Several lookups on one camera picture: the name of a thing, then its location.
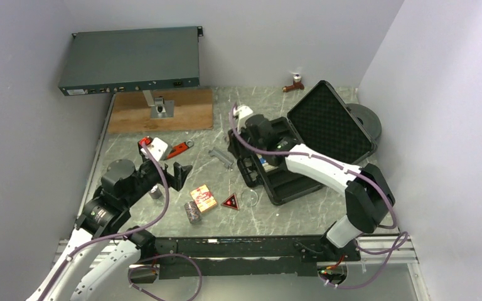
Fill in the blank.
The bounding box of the red handled adjustable wrench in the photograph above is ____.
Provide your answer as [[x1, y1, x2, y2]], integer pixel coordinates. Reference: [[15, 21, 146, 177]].
[[166, 140, 194, 160]]

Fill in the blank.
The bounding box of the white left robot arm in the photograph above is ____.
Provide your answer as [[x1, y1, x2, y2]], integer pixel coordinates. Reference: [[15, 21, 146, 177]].
[[29, 158, 193, 300]]

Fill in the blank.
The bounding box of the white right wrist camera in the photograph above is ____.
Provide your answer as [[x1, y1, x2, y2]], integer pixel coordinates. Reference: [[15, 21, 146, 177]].
[[232, 105, 254, 125]]

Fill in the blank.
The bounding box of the black poker set case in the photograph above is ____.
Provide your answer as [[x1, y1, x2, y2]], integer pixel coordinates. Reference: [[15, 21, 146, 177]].
[[236, 80, 378, 206]]

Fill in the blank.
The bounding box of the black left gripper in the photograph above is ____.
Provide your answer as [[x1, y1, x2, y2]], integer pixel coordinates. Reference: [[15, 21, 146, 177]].
[[124, 157, 192, 207]]

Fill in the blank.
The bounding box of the dark grey round disc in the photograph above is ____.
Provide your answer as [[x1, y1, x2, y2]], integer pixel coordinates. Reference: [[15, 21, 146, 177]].
[[347, 103, 382, 142]]

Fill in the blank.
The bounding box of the grey plastic bracket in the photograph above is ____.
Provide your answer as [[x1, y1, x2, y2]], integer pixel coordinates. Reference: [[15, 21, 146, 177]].
[[208, 147, 234, 170]]

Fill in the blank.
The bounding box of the multicolour lying chip stack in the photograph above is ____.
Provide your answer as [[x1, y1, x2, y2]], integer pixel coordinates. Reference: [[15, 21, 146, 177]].
[[184, 201, 201, 224]]

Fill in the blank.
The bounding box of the purple 500 chip stack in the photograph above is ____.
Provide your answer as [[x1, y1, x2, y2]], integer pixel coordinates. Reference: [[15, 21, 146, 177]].
[[149, 185, 163, 200]]

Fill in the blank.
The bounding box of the red playing card deck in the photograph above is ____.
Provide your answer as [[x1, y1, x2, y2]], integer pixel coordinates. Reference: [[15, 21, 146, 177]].
[[190, 184, 218, 213]]

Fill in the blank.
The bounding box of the grey metal stand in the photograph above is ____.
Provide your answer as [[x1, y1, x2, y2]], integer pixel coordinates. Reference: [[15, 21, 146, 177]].
[[143, 90, 174, 119]]

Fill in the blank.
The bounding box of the clear round disc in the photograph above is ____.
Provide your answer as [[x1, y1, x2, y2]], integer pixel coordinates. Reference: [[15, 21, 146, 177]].
[[241, 189, 260, 208]]

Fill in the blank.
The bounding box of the brown wooden board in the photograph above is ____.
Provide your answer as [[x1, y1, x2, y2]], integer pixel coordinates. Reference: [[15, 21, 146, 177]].
[[107, 88, 213, 134]]

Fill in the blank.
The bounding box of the brown bottle with cap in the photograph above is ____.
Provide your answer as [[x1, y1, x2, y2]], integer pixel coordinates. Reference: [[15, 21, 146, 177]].
[[282, 73, 305, 93]]

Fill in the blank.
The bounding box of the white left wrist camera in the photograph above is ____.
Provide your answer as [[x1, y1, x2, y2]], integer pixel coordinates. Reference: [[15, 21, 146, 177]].
[[138, 136, 173, 162]]

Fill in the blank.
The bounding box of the dark green rack server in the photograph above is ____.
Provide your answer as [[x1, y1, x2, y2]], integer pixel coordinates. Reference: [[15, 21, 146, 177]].
[[58, 26, 204, 96]]

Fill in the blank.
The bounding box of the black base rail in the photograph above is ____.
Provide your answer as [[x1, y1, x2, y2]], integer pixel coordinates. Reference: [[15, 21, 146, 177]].
[[137, 235, 361, 280]]

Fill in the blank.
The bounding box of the blue texas holdem booklet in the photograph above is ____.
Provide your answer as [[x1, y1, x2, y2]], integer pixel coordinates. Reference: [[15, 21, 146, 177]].
[[257, 154, 277, 172]]

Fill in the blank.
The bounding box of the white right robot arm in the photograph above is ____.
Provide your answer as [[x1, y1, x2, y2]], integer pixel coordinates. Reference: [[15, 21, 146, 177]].
[[228, 111, 397, 260]]

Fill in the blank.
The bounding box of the red triangular dealer button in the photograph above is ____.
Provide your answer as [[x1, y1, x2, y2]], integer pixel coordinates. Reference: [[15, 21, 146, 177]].
[[221, 193, 239, 210]]

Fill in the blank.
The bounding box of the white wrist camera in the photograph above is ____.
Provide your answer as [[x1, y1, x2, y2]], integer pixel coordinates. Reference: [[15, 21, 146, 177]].
[[232, 105, 254, 125], [138, 136, 173, 162]]

